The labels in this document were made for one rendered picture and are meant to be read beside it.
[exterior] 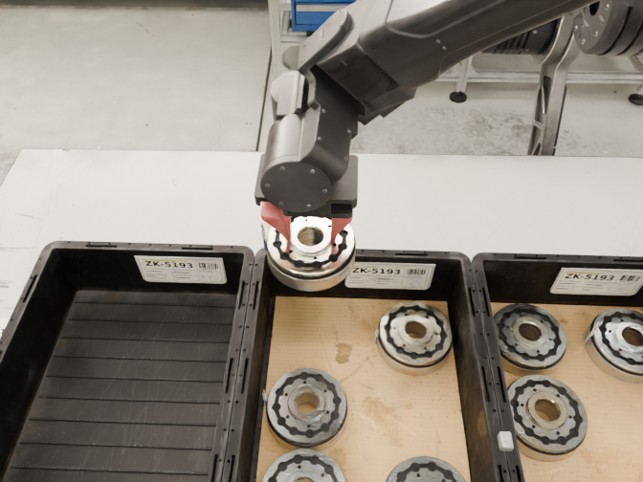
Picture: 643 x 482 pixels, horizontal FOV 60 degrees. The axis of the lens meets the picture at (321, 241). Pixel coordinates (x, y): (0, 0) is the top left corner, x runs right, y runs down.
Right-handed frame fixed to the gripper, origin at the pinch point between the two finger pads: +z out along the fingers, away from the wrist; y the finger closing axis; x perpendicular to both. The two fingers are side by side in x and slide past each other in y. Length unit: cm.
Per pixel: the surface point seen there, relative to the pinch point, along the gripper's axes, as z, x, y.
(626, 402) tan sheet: 23.0, -8.4, 41.9
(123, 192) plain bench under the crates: 36, 39, -44
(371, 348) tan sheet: 22.5, -2.2, 8.1
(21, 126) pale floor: 107, 145, -141
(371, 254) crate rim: 12.7, 7.0, 7.6
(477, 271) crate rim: 12.9, 5.0, 22.0
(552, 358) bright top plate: 19.7, -4.1, 32.1
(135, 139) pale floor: 107, 139, -89
